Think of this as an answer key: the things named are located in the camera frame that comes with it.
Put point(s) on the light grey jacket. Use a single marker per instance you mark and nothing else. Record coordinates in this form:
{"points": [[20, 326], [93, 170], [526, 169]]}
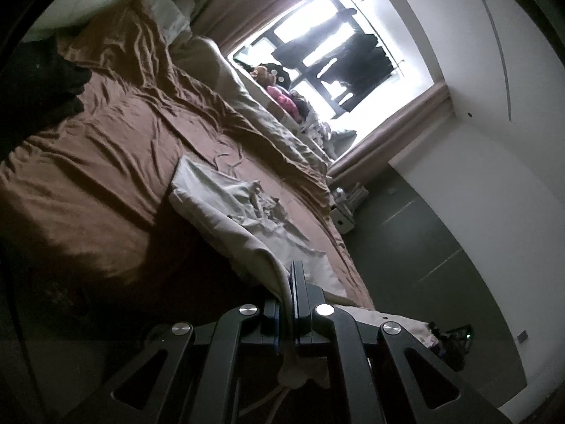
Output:
{"points": [[254, 230]]}

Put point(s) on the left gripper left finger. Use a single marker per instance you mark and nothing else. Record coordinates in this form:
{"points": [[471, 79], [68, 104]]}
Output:
{"points": [[190, 374]]}

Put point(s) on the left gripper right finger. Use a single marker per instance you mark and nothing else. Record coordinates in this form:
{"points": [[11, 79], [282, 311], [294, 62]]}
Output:
{"points": [[380, 374]]}

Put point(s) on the dark hanging garment left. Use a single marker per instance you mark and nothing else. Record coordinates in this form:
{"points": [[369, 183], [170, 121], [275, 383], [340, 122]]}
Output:
{"points": [[292, 53]]}

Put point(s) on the items on right table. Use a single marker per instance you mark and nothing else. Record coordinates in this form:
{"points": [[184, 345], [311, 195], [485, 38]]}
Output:
{"points": [[351, 198]]}

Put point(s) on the white bedside table right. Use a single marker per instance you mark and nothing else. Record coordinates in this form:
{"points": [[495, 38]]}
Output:
{"points": [[342, 219]]}

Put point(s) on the dark hanging garments right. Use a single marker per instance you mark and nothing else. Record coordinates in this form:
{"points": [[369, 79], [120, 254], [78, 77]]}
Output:
{"points": [[360, 66]]}

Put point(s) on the black plush toy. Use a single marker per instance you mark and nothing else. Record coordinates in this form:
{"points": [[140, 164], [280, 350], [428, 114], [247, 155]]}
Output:
{"points": [[271, 74]]}

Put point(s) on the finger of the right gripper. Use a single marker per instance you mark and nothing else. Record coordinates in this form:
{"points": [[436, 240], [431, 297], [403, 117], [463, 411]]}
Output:
{"points": [[453, 345]]}

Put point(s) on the beige duvet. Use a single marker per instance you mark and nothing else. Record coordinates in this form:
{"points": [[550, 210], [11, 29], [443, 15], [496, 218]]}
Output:
{"points": [[201, 59]]}

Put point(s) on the black folded clothes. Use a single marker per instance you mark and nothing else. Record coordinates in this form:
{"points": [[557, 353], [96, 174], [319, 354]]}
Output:
{"points": [[39, 89]]}

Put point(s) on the white pillow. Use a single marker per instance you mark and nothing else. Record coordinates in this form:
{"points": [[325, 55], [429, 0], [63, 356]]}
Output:
{"points": [[173, 17]]}

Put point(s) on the right beige curtain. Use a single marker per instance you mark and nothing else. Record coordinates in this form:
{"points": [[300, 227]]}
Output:
{"points": [[371, 156]]}

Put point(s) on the clothes pile on sill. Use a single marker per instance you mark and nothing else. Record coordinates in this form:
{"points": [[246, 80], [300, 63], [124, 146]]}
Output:
{"points": [[334, 142]]}

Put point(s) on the brown bed sheet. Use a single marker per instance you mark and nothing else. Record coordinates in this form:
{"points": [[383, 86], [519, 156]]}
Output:
{"points": [[85, 209]]}

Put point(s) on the pink plush toy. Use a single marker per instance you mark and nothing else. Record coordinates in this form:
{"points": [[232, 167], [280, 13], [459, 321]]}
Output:
{"points": [[283, 100]]}

